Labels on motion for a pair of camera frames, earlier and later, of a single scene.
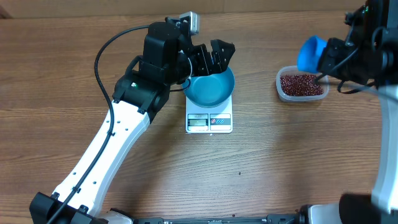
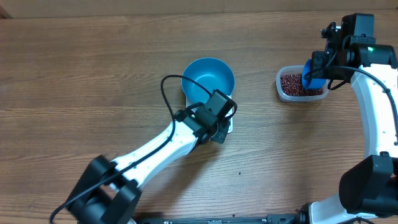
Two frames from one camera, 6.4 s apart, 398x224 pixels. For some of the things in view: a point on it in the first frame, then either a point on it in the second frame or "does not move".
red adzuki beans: x=300 y=85 does not move
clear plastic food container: x=293 y=86 does not move
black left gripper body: x=198 y=66 -> x=222 y=126
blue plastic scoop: x=310 y=53 -> x=308 y=81
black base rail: x=270 y=219 does not move
